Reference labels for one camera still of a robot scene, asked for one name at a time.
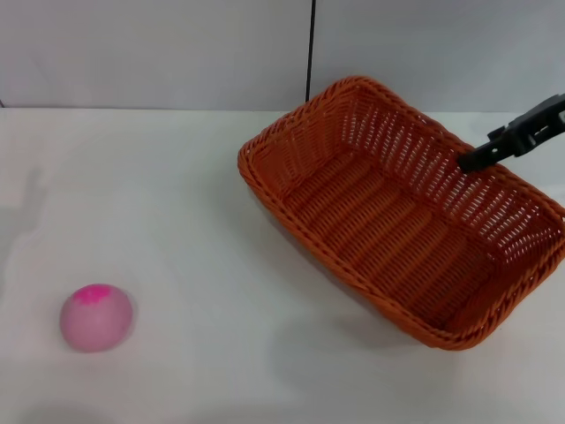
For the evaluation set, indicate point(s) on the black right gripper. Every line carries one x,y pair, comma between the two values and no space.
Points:
536,121

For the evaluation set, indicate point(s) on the orange woven plastic basket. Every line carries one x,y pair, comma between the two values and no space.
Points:
379,229

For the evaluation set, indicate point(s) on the pink round ball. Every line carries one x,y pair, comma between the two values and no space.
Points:
95,322

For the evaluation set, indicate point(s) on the black wall seam strip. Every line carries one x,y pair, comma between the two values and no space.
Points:
311,48

